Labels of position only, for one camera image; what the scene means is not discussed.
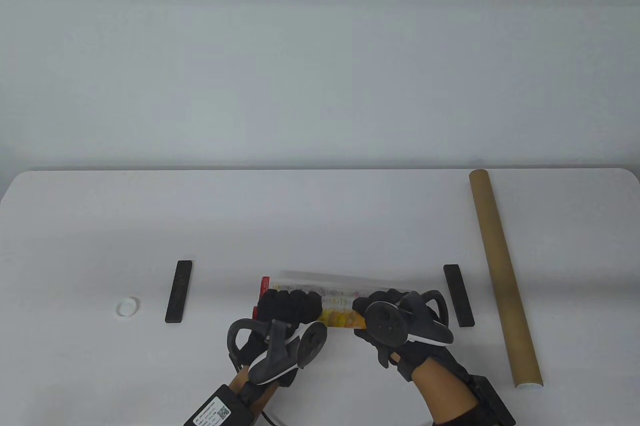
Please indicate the person's left hand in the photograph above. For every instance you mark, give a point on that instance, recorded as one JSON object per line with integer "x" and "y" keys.
{"x": 290, "y": 303}

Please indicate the person's right hand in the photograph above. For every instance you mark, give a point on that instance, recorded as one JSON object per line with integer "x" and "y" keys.
{"x": 415, "y": 351}

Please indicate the colourful paper map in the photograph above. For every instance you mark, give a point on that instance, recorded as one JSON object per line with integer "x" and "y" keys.
{"x": 325, "y": 303}

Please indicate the black bar paperweight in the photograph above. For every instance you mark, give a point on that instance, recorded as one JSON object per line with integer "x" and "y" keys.
{"x": 458, "y": 296}
{"x": 179, "y": 291}

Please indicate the brown cardboard mailing tube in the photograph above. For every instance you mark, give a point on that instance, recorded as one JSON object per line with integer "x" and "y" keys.
{"x": 497, "y": 266}

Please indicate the white plastic tube cap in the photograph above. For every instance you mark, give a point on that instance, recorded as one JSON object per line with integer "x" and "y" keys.
{"x": 127, "y": 306}
{"x": 530, "y": 387}

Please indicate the person's left forearm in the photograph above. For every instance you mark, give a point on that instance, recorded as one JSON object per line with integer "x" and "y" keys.
{"x": 252, "y": 388}

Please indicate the person's right forearm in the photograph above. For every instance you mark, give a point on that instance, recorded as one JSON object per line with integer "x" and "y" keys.
{"x": 445, "y": 391}

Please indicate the grey white right controller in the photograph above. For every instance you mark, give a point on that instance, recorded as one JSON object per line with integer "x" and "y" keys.
{"x": 395, "y": 323}

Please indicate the grey white controller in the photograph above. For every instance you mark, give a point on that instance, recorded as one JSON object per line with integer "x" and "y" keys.
{"x": 395, "y": 323}
{"x": 285, "y": 353}

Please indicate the grey white left controller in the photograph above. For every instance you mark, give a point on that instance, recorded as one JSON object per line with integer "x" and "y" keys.
{"x": 285, "y": 353}

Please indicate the black plain wrist camera box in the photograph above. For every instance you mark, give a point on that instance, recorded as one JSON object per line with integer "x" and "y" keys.
{"x": 495, "y": 401}

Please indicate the black labelled wrist camera box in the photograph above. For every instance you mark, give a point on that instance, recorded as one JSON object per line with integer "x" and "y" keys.
{"x": 220, "y": 411}

